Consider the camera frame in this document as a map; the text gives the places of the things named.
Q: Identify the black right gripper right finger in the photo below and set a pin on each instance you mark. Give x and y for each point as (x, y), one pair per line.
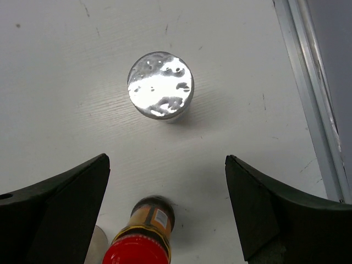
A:
(277, 223)

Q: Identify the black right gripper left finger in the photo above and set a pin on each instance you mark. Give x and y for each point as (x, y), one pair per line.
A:
(53, 221)

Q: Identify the white powder jar silver lid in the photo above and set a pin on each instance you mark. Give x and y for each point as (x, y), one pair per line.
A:
(97, 248)

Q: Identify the blue label salt jar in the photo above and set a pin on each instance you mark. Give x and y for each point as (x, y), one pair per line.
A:
(161, 86)

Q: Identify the red lid sauce jar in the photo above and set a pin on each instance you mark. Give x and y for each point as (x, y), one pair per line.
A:
(146, 237)

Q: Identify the aluminium table rail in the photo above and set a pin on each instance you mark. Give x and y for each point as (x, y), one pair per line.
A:
(302, 46)

